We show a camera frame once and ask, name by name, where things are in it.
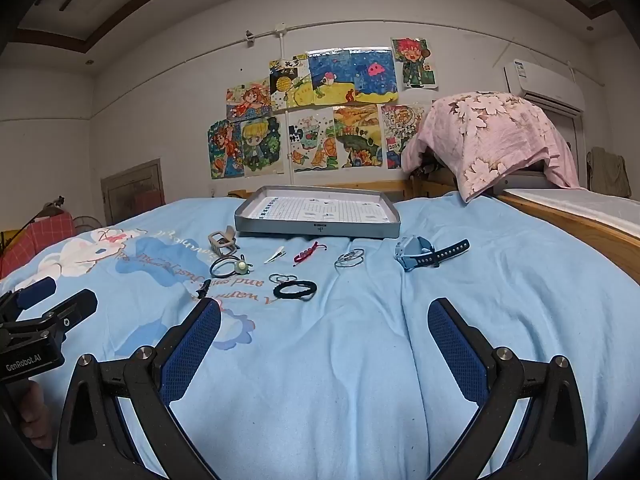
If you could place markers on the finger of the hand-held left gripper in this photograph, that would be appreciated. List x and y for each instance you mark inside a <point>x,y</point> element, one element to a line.
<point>36,291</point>
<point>70,312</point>

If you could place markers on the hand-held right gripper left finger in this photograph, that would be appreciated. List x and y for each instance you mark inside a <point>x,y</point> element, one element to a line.
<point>192,350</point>

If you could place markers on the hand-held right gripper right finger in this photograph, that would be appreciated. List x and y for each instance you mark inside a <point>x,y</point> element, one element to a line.
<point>457,355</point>

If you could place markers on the small black hair clip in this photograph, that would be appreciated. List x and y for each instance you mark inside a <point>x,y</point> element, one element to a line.
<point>204,290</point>

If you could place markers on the beige hair claw clip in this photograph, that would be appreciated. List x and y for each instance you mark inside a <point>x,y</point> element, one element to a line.
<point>222,242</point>

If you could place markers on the grey tray with grid liner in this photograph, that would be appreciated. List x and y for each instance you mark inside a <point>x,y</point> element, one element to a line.
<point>320,212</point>

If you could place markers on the person's left hand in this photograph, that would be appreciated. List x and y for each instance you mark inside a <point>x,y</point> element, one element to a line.
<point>37,417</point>

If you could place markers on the red plaid cloth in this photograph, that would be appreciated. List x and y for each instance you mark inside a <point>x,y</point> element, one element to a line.
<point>35,242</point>

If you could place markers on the round fan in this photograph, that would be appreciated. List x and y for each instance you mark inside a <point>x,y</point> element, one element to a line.
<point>86,225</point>

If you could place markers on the black clip lamp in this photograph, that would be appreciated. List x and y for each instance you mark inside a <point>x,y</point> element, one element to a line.
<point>50,205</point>

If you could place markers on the blue wrist watch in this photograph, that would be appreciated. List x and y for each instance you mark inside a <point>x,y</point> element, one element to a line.
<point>417,255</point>

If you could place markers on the silver hair clip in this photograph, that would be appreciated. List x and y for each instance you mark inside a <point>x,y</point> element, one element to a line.
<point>275,256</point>

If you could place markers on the light blue printed bed sheet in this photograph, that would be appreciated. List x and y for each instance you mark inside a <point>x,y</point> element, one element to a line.
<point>325,360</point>

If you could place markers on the white mattress pad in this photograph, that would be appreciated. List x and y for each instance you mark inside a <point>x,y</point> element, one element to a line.
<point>585,205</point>

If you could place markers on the pink floral blanket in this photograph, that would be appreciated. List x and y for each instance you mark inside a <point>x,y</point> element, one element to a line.
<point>495,130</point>

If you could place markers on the olive hanging cloth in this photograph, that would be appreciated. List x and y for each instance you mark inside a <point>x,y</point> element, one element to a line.
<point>607,170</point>

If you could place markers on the white air conditioner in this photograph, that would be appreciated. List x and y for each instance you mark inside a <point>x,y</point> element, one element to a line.
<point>542,85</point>

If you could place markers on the small wall door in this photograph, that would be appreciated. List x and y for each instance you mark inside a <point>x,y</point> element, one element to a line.
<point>132,192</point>

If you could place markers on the wooden side bed frame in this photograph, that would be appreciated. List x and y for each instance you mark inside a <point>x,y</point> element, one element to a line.
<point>575,227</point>

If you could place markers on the group of colourful wall drawings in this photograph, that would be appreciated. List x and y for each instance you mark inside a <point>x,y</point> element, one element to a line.
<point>325,110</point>

